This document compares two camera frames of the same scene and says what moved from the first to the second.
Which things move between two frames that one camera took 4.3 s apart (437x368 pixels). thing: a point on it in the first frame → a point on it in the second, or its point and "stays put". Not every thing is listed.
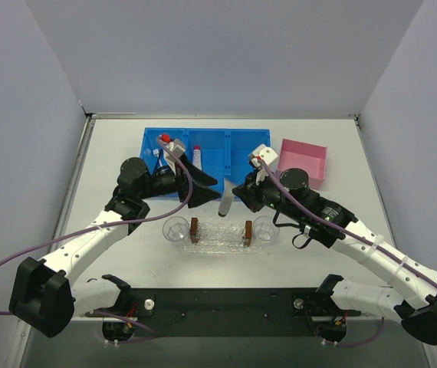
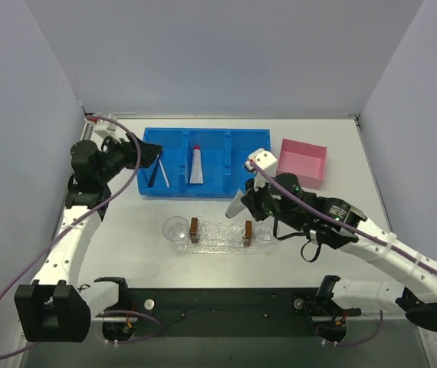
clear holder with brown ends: [221, 233] stays put
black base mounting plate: [234, 312] stays put
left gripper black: [184, 182] → [134, 150]
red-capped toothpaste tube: [196, 160] stays put
